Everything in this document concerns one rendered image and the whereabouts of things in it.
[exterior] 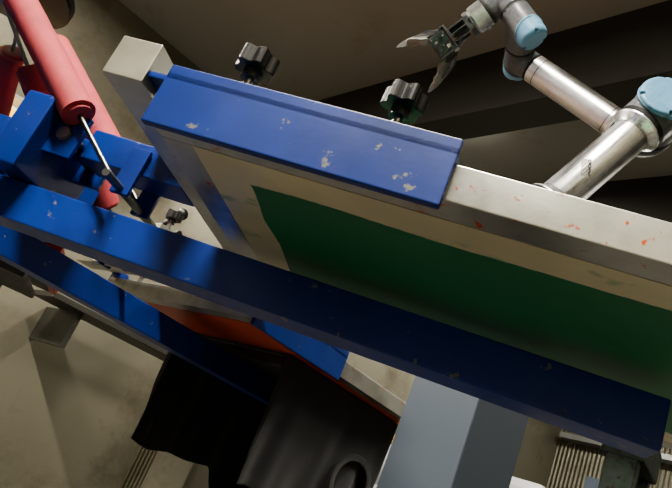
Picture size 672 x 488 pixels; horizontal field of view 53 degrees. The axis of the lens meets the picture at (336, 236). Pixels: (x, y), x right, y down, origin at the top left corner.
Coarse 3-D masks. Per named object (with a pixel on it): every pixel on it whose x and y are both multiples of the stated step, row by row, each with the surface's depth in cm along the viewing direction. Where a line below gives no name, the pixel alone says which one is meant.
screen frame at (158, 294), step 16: (128, 288) 165; (144, 288) 161; (160, 288) 157; (160, 304) 159; (176, 304) 151; (192, 304) 146; (208, 304) 143; (240, 320) 139; (352, 368) 156; (352, 384) 156; (368, 384) 161; (384, 400) 165; (400, 400) 170; (400, 416) 171
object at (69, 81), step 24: (24, 0) 105; (24, 24) 102; (48, 24) 104; (0, 48) 134; (48, 48) 100; (72, 48) 119; (0, 72) 136; (24, 72) 131; (48, 72) 98; (72, 72) 98; (0, 96) 139; (72, 96) 95; (96, 96) 112; (72, 120) 96; (96, 120) 109; (96, 144) 94
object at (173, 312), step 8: (152, 304) 163; (168, 312) 165; (176, 312) 160; (184, 312) 156; (176, 320) 171; (184, 320) 166; (192, 320) 162; (192, 328) 173; (200, 328) 168; (208, 328) 163; (216, 336) 169
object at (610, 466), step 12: (612, 456) 562; (624, 456) 558; (636, 456) 553; (660, 456) 611; (612, 468) 558; (624, 468) 553; (636, 468) 551; (648, 468) 567; (600, 480) 558; (612, 480) 553; (624, 480) 549; (636, 480) 552; (648, 480) 601
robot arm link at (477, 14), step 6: (474, 6) 171; (480, 6) 170; (468, 12) 172; (474, 12) 171; (480, 12) 170; (486, 12) 170; (474, 18) 171; (480, 18) 171; (486, 18) 171; (474, 24) 172; (480, 24) 171; (486, 24) 172; (492, 24) 174; (480, 30) 173
